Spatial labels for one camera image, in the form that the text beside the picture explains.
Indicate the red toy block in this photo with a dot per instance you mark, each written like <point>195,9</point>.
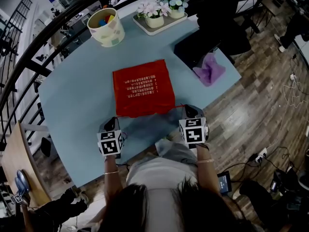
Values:
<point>107,17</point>

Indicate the person's grey denim jeans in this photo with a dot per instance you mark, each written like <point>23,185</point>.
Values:
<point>176,151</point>

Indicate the cream patterned round bucket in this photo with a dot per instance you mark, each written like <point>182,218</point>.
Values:
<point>108,35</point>

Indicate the black waste bin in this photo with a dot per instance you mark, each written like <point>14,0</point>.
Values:
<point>46,147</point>

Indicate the person's right forearm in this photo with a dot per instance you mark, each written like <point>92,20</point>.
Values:
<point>207,175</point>

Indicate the purple cloth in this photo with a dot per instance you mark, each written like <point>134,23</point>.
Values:
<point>210,71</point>

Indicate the red drawstring bag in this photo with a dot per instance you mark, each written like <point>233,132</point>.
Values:
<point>143,88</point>

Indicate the white pot blue flowers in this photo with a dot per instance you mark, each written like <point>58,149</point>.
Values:
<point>176,13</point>

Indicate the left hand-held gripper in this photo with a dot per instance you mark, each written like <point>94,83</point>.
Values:
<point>109,142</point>

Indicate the black office chair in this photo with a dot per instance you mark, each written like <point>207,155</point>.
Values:
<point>217,20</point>

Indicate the black flat box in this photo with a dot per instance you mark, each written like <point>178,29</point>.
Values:
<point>193,49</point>

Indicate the black metal railing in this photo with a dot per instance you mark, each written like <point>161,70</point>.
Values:
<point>55,25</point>

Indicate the white pot pink flowers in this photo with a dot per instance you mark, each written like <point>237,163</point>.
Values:
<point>154,22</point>

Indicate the person's light grey shirt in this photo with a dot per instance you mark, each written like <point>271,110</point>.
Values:
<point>159,178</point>

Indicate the blue toy block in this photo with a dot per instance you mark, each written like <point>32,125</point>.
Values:
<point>102,23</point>

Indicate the light wooden table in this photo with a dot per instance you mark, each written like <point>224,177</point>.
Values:
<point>21,158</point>

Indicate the person's left forearm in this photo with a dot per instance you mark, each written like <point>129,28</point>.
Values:
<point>112,185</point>

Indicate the blue round plate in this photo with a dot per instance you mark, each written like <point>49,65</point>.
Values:
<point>22,181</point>

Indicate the white power strip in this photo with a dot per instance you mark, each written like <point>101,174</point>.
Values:
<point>261,155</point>

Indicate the yellow toy block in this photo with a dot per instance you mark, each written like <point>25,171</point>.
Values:
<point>111,18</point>

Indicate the black small screen device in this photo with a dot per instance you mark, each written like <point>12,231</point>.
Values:
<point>224,182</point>

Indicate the white rectangular tray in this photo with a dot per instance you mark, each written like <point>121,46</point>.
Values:
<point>164,28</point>

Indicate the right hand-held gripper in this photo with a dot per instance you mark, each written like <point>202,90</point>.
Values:
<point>194,132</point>

